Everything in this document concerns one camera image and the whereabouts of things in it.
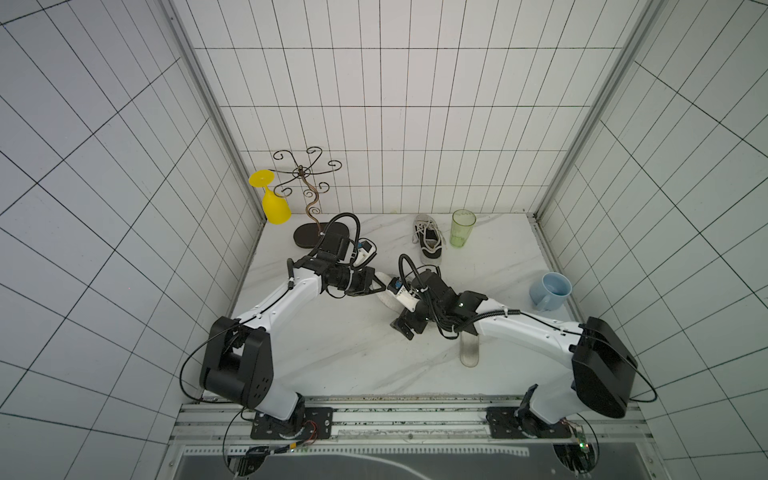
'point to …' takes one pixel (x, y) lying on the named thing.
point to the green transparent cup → (461, 226)
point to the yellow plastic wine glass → (275, 208)
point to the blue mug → (550, 292)
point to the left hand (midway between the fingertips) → (380, 292)
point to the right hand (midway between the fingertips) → (402, 300)
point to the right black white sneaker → (431, 240)
